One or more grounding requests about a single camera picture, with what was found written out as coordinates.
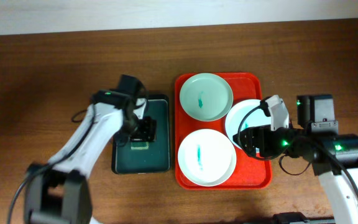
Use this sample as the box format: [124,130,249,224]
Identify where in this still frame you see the pale green plate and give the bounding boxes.
[179,73,234,121]

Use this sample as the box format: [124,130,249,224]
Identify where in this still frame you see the white plate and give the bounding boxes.
[177,129,237,187]

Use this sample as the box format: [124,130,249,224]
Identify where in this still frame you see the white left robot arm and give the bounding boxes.
[24,90,147,223]

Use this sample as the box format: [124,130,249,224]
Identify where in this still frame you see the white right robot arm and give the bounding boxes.
[232,94,358,223]

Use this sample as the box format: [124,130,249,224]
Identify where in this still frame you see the light blue plate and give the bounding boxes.
[225,99,271,148]

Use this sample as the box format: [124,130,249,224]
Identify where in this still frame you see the red plastic tray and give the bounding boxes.
[174,72,272,190]

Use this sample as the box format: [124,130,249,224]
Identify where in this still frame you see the dark green water basin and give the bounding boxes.
[111,94,171,174]

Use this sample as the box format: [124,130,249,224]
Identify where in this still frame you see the yellow green sponge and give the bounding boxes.
[131,142,149,150]

